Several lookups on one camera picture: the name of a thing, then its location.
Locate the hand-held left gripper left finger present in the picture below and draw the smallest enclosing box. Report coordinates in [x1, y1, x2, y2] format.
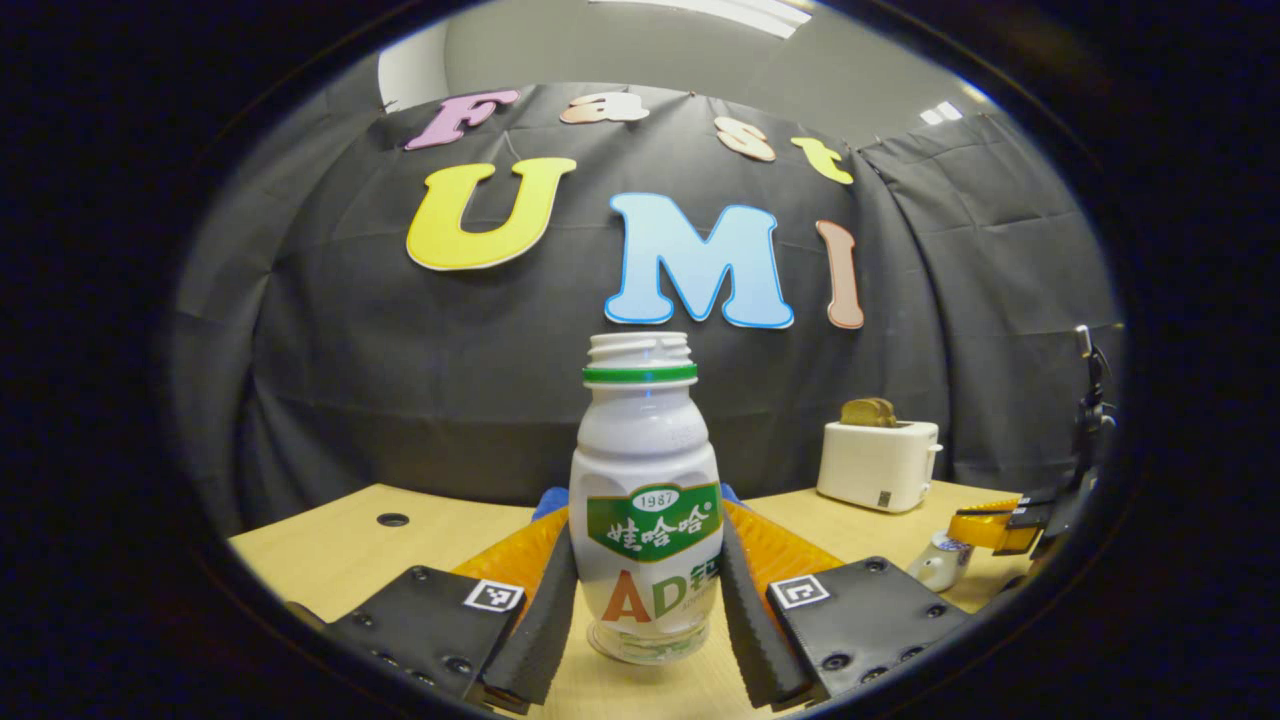
[325, 505, 581, 715]

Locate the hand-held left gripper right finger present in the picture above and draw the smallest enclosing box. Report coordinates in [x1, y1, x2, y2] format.
[718, 498, 976, 713]

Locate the white blue-patterned teacup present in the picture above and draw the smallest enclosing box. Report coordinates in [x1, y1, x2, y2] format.
[906, 530, 976, 594]

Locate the white water bottle green label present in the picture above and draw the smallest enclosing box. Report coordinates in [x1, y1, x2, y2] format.
[568, 332, 723, 667]

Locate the folded blue cloth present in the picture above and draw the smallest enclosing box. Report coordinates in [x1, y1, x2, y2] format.
[533, 484, 743, 523]

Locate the white toaster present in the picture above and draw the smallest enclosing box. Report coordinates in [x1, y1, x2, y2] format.
[817, 420, 944, 515]

